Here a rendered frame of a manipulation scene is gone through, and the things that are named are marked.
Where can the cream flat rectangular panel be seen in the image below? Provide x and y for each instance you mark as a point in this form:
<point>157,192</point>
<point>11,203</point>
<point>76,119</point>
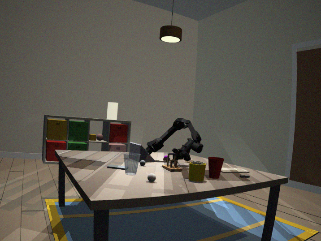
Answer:
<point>233,170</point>

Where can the dark red cup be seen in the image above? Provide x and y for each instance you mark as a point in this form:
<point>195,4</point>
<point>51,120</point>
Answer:
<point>215,166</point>

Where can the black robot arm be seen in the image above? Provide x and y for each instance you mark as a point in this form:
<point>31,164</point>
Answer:
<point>177,125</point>

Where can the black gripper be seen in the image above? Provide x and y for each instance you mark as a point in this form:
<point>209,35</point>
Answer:
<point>183,152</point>

